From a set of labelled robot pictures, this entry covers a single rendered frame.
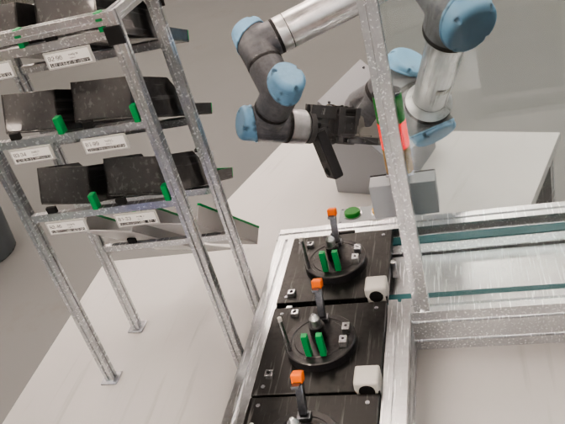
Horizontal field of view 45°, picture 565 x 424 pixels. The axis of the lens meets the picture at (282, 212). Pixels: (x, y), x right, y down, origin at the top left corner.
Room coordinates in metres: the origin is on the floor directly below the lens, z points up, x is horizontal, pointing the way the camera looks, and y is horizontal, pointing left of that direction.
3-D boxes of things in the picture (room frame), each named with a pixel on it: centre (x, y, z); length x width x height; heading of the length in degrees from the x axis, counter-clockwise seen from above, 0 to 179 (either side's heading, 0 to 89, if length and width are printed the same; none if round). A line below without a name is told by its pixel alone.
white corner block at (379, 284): (1.12, -0.14, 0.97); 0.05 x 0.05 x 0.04; 71
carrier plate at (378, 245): (1.25, -0.08, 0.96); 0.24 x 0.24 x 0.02; 71
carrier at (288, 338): (1.00, 0.00, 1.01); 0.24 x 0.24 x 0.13; 71
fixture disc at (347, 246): (1.25, -0.08, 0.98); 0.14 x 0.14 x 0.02
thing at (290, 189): (1.72, -0.28, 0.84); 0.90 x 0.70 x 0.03; 53
